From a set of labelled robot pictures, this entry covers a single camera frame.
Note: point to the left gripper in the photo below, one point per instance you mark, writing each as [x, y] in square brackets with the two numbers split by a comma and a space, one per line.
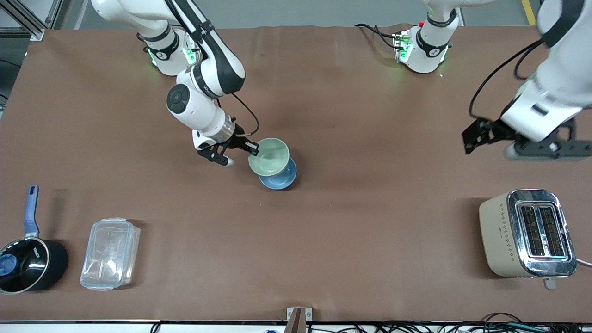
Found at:
[493, 128]

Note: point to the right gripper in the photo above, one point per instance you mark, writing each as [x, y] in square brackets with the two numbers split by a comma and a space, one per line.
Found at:
[237, 141]

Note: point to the light green bowl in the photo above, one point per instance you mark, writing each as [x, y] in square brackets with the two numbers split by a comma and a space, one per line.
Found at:
[273, 155]

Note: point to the blue bowl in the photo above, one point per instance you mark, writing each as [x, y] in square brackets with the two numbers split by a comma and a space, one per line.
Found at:
[284, 181]

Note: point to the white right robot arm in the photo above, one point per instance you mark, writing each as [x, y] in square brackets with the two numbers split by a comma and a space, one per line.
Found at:
[217, 60]

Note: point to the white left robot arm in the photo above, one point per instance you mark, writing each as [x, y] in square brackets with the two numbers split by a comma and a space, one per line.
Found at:
[569, 69]

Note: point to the green-lit arm base connector plate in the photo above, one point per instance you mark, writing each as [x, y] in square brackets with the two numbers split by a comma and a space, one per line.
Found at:
[402, 48]
[189, 54]

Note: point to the cream and chrome toaster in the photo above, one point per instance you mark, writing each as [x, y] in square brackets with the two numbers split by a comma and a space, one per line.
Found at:
[527, 233]

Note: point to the brown table cloth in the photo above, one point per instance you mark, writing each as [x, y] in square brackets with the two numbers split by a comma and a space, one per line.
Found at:
[351, 208]

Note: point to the clear plastic lidded container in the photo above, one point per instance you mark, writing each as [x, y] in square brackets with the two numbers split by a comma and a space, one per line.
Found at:
[110, 254]

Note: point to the glass lid blue knob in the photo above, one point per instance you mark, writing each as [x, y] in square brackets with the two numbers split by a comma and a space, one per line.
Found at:
[23, 263]

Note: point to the small metal bracket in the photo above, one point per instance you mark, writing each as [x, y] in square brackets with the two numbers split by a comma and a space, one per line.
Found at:
[308, 314]

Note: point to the brown camera mount post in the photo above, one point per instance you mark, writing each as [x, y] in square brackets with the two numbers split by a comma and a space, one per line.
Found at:
[296, 323]

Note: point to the aluminium frame profile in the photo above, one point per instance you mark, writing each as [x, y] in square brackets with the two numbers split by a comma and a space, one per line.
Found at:
[32, 30]

